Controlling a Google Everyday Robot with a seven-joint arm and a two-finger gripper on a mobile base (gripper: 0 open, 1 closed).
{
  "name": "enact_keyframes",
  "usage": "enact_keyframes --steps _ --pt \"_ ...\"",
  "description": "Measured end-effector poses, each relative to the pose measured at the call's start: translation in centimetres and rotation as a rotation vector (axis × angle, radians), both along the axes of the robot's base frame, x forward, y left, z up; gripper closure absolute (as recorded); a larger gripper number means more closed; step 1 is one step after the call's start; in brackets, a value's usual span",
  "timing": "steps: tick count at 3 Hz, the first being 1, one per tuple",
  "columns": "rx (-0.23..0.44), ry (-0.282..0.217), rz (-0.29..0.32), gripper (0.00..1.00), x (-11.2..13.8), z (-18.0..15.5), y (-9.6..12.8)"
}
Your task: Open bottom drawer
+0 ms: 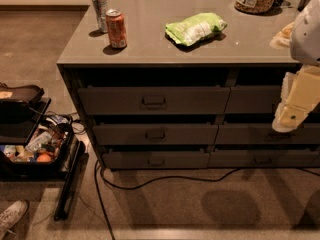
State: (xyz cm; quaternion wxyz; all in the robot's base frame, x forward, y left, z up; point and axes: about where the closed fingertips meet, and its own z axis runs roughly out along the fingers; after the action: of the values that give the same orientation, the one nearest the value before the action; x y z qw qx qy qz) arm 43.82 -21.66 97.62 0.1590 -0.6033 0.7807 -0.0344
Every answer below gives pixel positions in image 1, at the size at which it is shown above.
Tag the black tray on cart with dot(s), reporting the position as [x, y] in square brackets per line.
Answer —
[21, 96]

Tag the orange soda can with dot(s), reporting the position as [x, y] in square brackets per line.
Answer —
[116, 29]

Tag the orange fruit in bin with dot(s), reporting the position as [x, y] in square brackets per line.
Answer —
[44, 158]

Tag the green chip bag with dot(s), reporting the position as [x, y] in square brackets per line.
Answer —
[195, 28]

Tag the black bin of groceries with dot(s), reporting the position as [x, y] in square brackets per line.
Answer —
[52, 136]

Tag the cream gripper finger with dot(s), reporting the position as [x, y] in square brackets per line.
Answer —
[282, 39]

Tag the grey drawer cabinet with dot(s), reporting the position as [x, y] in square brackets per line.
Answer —
[239, 56]

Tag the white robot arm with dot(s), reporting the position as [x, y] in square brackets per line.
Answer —
[305, 35]

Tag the black cart frame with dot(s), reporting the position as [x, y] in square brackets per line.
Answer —
[16, 126]

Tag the white sneaker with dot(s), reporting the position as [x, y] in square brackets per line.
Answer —
[11, 216]

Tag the silver soda can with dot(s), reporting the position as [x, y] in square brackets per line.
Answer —
[100, 8]

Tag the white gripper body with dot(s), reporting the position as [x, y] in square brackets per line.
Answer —
[306, 35]

